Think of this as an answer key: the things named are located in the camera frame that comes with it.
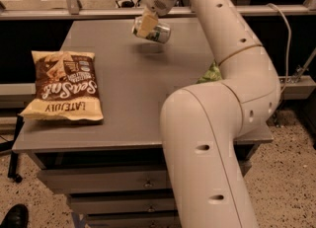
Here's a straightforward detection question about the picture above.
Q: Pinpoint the green 7up soda can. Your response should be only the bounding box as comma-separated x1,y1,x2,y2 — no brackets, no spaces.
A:
132,17,171,43

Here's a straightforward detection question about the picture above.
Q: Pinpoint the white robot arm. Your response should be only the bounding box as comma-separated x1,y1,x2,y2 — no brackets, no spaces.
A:
139,0,280,228

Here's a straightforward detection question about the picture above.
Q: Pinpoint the green kettle chips bag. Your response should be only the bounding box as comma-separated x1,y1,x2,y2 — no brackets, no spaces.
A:
197,62,222,84

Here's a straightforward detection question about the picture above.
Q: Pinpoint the brown sea salt chips bag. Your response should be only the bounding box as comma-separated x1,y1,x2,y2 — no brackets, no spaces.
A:
21,51,104,121

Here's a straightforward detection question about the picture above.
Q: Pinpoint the grey drawer cabinet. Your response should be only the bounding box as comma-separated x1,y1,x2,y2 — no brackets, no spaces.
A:
11,18,275,228

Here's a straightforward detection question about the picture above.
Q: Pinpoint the black chair leg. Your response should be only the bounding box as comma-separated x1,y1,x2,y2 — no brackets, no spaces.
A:
8,115,24,184

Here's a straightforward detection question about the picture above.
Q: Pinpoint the black leather shoe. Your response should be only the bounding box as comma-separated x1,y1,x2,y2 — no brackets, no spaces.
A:
0,204,29,228

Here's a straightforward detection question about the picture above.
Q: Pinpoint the white cable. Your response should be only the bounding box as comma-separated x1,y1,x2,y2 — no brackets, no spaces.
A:
266,2,293,93

